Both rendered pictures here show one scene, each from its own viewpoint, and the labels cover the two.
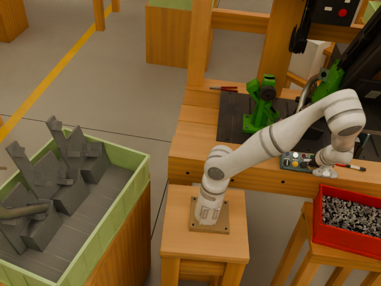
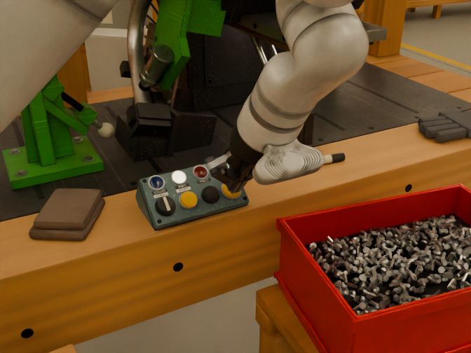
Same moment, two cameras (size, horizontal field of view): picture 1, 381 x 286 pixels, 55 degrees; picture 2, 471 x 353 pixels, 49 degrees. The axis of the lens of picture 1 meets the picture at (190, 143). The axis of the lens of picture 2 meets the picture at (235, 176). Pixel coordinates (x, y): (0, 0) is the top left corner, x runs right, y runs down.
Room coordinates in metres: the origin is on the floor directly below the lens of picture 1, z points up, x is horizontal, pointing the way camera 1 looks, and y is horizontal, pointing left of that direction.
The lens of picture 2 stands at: (0.55, -0.18, 1.32)
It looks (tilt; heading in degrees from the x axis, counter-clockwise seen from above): 29 degrees down; 329
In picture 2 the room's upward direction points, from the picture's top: straight up
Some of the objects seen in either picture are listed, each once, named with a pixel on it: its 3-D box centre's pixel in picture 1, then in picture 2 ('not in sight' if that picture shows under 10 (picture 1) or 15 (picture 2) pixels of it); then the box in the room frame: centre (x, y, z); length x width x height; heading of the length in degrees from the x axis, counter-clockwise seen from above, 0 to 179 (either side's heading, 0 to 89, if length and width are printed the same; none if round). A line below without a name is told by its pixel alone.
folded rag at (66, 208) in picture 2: not in sight; (68, 212); (1.21, -0.30, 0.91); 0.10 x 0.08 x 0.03; 145
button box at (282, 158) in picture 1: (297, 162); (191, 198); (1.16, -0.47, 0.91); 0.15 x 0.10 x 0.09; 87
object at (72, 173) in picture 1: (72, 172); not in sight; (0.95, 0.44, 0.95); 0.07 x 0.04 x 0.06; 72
